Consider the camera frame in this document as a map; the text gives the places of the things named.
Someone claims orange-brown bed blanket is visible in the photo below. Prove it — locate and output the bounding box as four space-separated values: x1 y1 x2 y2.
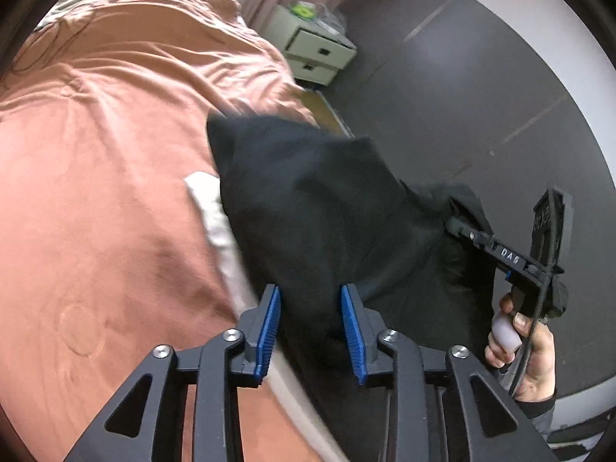
1 0 311 461

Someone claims person's right hand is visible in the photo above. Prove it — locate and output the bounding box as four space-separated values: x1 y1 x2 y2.
483 292 558 404

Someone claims white folded cloth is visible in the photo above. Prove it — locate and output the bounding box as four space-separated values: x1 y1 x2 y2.
185 171 347 461

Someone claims black garment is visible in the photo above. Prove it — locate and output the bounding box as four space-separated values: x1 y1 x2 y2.
207 116 495 461

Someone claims white bedside drawer cabinet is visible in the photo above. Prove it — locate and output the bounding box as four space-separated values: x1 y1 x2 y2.
261 5 357 87

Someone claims dark grey sleeve forearm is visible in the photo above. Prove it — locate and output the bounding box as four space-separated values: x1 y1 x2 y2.
516 395 556 440

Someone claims black camera cable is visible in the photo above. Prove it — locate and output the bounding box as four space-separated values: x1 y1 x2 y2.
507 196 565 398

